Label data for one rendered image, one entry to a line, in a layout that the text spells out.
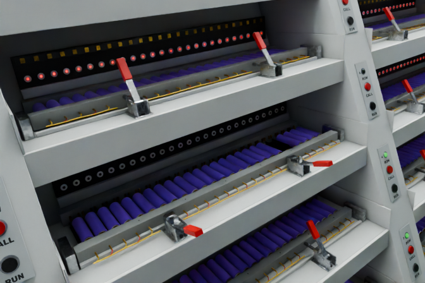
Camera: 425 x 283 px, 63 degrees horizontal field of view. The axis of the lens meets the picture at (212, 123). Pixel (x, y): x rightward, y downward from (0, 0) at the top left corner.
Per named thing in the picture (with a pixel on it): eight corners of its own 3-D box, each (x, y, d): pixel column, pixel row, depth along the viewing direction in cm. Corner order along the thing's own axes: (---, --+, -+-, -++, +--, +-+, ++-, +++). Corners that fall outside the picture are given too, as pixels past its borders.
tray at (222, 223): (366, 165, 74) (369, 124, 71) (81, 329, 43) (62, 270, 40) (295, 139, 90) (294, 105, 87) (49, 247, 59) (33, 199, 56)
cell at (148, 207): (142, 199, 61) (159, 215, 56) (133, 203, 60) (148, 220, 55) (140, 191, 61) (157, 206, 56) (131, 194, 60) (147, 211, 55)
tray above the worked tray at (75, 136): (343, 81, 73) (345, 12, 68) (33, 188, 42) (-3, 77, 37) (274, 70, 89) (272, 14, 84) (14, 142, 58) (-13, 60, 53)
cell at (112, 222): (109, 213, 58) (123, 232, 53) (98, 218, 57) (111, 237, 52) (106, 204, 58) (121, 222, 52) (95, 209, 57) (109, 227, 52)
